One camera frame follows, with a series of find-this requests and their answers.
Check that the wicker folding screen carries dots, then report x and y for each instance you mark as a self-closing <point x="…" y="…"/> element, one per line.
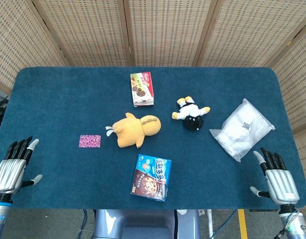
<point x="168" y="30"/>

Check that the pink patterned packet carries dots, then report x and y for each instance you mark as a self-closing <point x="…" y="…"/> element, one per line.
<point x="90" y="141"/>

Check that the black white plush doll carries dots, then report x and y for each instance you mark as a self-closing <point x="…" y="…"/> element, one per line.
<point x="190" y="113"/>

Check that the white plastic bag package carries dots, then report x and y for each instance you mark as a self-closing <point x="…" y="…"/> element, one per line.
<point x="240" y="132"/>

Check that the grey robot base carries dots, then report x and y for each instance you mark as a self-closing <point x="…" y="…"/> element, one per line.
<point x="143" y="224"/>

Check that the white red snack box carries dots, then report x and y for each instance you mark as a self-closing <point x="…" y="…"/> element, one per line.
<point x="141" y="89"/>

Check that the blue chocolate cookie box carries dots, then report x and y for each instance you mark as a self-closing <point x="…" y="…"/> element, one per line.
<point x="150" y="178"/>

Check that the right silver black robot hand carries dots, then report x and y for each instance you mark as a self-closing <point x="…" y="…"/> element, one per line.
<point x="280" y="184"/>

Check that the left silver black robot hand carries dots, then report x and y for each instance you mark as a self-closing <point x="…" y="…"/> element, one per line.
<point x="11" y="169"/>

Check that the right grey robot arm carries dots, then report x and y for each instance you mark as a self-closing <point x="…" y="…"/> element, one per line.
<point x="296" y="226"/>

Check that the blue carpet table cover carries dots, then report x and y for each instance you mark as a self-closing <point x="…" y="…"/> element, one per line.
<point x="68" y="99"/>

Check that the yellow plush toy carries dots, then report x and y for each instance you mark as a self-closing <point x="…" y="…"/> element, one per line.
<point x="133" y="132"/>

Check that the white table leg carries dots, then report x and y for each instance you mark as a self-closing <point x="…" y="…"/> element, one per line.
<point x="210" y="224"/>

